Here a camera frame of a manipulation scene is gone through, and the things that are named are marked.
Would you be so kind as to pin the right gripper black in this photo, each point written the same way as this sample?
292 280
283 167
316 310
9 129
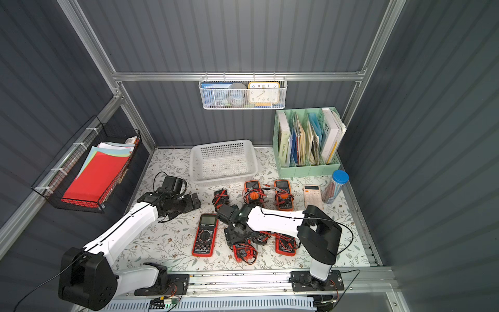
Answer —
236 233

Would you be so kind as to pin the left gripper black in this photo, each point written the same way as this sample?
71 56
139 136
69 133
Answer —
186 201

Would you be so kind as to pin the red multimeter with wound leads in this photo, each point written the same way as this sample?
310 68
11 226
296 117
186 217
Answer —
245 252

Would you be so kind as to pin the orange multimeter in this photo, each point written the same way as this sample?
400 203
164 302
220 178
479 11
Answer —
253 193
284 200

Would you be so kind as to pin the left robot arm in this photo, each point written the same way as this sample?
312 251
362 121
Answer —
87 276

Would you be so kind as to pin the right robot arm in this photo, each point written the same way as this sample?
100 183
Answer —
318 234

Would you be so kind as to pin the small black multimeter front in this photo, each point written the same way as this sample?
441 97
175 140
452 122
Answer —
262 238

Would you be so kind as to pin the small black multimeter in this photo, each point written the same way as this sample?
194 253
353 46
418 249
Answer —
221 197
262 238

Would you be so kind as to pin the small black multimeter back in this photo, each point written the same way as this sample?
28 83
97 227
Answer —
221 197

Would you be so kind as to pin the white plastic perforated basket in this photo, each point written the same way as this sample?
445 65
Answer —
223 163

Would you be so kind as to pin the red paper folder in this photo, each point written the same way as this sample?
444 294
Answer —
96 180

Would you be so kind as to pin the pink white calculator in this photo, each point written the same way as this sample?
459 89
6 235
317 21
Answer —
312 196

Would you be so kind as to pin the green desk file organizer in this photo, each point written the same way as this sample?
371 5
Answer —
297 144

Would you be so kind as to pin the blue lid clear jar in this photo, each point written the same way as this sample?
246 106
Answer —
338 179

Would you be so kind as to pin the grey tape roll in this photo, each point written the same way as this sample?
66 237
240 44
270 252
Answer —
237 96

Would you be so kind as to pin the yellow white alarm clock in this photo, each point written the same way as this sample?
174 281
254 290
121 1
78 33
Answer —
263 93

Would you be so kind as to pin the white book in organizer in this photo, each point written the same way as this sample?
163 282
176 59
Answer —
333 130

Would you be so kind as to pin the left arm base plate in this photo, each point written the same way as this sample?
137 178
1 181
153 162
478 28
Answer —
166 285

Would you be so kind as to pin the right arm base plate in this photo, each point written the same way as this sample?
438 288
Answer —
302 281

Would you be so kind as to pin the black wire side basket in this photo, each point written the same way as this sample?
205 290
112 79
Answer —
95 136

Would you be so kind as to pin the blue box in wall basket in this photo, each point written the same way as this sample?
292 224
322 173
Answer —
214 94

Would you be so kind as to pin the white wire wall basket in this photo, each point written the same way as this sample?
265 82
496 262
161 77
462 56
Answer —
245 79

